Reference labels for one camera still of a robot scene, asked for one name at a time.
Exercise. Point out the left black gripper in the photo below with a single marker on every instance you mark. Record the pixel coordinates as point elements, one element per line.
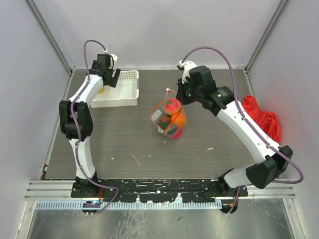
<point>112,80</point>

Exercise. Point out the left aluminium frame post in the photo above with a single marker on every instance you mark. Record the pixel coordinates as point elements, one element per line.
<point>47,25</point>

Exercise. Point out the aluminium frame post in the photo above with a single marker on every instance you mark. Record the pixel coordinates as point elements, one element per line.
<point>47,25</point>
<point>282,5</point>

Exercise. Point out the white slotted cable duct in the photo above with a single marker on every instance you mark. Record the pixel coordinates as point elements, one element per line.
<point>89,205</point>

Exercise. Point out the white plastic basket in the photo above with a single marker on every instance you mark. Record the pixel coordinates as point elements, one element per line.
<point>125,94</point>

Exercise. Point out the right aluminium frame post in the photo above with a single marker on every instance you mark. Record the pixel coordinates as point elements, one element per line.
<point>282,5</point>

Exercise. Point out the red apple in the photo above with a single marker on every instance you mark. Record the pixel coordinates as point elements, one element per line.
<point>177,134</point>

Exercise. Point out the clear zip top bag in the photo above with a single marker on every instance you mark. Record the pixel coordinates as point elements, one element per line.
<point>157,111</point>

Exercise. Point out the orange fruit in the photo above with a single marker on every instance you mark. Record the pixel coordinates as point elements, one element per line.
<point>179,119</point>

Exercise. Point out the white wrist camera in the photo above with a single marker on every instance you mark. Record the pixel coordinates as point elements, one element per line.
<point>110,59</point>
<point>185,67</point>

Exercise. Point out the pink yellow peach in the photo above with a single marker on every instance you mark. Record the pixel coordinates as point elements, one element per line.
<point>172,106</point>

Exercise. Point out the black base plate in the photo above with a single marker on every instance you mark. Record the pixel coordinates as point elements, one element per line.
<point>154,190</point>

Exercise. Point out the red cloth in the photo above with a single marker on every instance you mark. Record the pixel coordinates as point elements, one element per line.
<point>267,121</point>

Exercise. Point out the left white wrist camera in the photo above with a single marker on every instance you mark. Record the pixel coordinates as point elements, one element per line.
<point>110,59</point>

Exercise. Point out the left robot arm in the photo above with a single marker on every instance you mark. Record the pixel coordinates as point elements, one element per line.
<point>76,122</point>

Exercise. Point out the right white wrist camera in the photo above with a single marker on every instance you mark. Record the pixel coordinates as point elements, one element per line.
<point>185,67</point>

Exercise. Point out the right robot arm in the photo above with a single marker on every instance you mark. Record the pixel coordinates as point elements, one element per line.
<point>268,155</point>

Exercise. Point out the dark green avocado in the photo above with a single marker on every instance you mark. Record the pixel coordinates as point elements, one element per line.
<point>165,125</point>

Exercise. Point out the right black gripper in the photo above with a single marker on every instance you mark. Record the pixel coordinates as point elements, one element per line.
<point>180,95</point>

